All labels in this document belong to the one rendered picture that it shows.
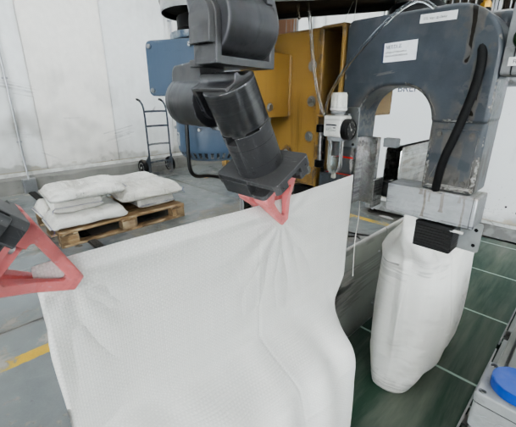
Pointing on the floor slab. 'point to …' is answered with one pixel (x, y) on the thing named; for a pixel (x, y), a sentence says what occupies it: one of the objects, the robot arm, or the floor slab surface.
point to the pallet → (69, 237)
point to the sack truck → (157, 144)
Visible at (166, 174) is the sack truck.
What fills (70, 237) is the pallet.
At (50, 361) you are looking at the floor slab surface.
